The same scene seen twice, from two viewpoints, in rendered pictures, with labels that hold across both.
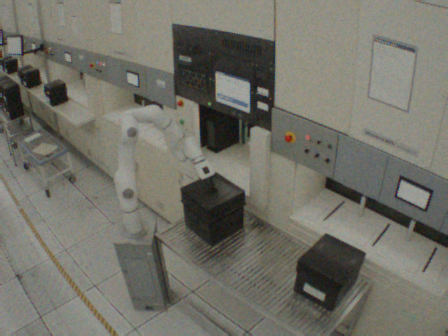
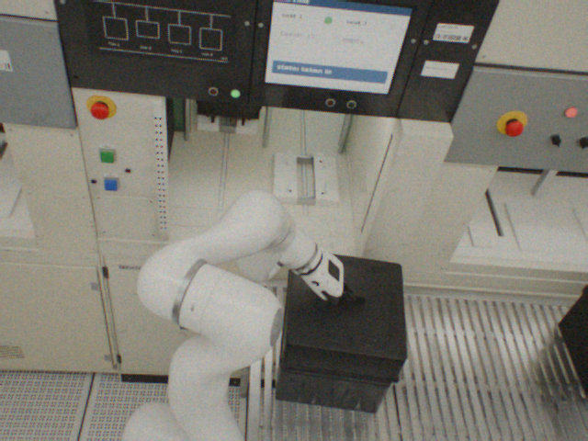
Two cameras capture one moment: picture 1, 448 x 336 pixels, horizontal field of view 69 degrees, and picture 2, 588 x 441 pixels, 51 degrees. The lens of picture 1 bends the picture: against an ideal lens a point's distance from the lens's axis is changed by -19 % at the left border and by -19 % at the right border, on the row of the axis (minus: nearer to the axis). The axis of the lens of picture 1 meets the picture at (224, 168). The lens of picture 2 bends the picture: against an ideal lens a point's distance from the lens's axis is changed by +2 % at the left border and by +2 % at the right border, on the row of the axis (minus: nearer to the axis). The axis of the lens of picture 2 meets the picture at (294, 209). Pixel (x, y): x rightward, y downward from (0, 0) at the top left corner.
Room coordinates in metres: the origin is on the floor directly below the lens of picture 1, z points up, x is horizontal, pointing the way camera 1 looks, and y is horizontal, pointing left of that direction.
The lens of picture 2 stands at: (1.56, 0.89, 2.29)
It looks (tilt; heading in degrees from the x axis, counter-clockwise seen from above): 47 degrees down; 306
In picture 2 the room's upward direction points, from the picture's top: 11 degrees clockwise
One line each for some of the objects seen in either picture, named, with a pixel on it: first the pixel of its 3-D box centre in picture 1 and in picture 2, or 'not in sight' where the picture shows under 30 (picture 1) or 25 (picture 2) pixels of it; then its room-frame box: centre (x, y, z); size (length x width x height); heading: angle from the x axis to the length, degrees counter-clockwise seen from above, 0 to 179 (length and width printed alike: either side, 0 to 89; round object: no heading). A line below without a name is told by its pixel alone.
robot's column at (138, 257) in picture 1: (143, 267); not in sight; (1.91, 0.60, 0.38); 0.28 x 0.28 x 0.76; 89
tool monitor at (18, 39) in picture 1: (26, 44); not in sight; (4.51, 2.60, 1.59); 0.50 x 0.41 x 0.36; 134
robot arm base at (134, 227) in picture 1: (132, 218); not in sight; (1.91, 0.60, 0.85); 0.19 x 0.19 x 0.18
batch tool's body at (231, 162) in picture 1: (259, 145); (257, 129); (2.61, -0.27, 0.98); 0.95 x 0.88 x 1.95; 134
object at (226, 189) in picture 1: (212, 194); (344, 308); (1.94, 0.07, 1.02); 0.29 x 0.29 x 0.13; 39
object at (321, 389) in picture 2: (213, 216); (333, 344); (1.94, 0.07, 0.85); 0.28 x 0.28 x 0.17; 39
